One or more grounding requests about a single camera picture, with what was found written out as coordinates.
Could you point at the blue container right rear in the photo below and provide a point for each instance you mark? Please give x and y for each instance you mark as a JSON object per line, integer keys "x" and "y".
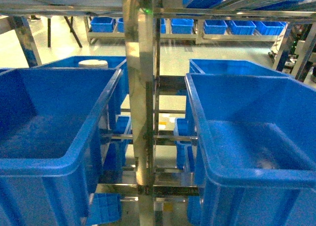
{"x": 232, "y": 67}

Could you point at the blue container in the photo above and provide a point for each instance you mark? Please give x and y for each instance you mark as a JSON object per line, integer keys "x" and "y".
{"x": 232, "y": 67}
{"x": 257, "y": 143}
{"x": 51, "y": 154}
{"x": 114, "y": 62}

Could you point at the blue container left rear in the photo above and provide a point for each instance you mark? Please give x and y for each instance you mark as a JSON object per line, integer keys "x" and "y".
{"x": 114, "y": 62}

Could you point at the white cylindrical tub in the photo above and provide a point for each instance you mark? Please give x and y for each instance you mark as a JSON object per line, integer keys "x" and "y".
{"x": 93, "y": 63}

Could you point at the blue container right front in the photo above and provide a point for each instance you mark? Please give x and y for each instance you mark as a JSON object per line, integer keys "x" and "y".
{"x": 257, "y": 143}

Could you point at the blue container left front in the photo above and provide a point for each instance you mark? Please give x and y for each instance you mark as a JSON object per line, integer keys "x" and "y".
{"x": 51, "y": 154}

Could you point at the stainless steel shelf post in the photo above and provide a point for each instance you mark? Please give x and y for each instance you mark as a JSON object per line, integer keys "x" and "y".
{"x": 142, "y": 39}

